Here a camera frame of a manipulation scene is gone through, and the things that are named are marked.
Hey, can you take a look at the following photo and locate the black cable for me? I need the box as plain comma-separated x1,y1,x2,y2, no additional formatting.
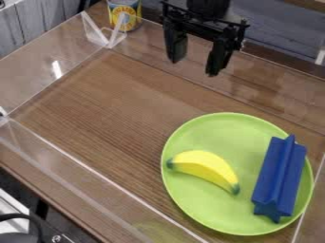
0,213,46,243

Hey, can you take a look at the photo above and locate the green round plate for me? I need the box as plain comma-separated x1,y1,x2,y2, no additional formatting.
161,112,313,236

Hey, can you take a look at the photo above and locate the clear acrylic corner bracket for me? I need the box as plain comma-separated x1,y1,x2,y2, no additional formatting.
82,11,127,49

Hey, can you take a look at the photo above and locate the yellow toy banana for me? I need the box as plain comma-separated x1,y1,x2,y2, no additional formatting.
166,150,240,195

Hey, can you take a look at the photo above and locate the blue star-shaped block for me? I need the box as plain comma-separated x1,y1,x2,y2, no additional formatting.
252,135,308,223

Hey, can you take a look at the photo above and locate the clear acrylic barrier wall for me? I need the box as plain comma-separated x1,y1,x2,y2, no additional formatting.
0,117,209,243

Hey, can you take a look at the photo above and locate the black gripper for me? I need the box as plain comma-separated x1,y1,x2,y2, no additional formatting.
162,0,250,77

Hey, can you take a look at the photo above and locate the yellow labelled can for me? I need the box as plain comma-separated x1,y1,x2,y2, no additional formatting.
107,0,142,32

